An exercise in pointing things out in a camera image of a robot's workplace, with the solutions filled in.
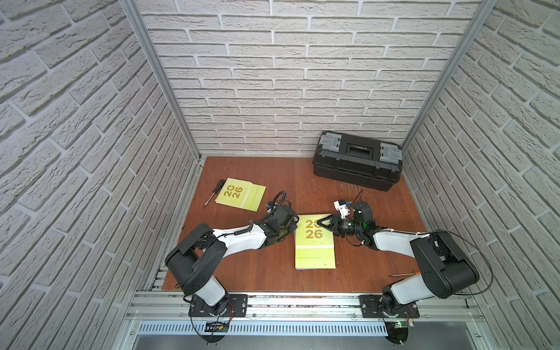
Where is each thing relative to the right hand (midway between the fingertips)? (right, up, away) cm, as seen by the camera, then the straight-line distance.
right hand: (321, 223), depth 87 cm
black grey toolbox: (+19, +26, +10) cm, 34 cm away
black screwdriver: (-49, +12, +16) cm, 53 cm away
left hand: (-9, +1, +2) cm, 10 cm away
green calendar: (-36, +11, +16) cm, 41 cm away
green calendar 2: (-3, -7, -6) cm, 10 cm away
